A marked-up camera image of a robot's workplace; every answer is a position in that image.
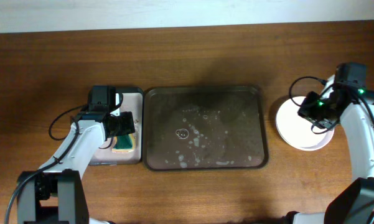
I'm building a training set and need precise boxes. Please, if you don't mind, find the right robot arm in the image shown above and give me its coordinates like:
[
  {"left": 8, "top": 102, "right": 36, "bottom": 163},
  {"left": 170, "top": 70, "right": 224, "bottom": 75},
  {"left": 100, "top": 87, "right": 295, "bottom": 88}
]
[{"left": 285, "top": 62, "right": 374, "bottom": 223}]

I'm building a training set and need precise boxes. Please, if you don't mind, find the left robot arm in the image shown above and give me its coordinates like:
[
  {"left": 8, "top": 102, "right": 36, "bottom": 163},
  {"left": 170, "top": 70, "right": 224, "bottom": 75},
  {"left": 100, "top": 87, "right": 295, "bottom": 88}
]
[{"left": 4, "top": 85, "right": 143, "bottom": 223}]

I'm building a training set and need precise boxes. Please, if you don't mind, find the green and yellow sponge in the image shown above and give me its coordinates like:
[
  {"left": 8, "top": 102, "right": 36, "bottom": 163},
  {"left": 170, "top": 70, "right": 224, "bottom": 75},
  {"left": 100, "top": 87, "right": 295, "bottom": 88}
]
[{"left": 111, "top": 134, "right": 136, "bottom": 153}]

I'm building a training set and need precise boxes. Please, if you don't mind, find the large brown serving tray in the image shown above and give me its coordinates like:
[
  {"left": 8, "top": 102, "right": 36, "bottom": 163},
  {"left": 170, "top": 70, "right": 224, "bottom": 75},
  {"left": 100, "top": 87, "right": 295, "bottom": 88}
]
[{"left": 142, "top": 86, "right": 269, "bottom": 172}]

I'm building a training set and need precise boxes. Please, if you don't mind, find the small black sponge tray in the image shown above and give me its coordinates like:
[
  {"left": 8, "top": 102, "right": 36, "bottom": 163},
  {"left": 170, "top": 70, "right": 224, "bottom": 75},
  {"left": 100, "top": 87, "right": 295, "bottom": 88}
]
[{"left": 90, "top": 87, "right": 143, "bottom": 166}]

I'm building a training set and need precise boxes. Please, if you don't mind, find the pale pink plate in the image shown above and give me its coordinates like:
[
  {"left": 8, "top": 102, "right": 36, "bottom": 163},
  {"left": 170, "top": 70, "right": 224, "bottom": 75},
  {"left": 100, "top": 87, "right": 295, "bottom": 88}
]
[{"left": 276, "top": 99, "right": 334, "bottom": 151}]

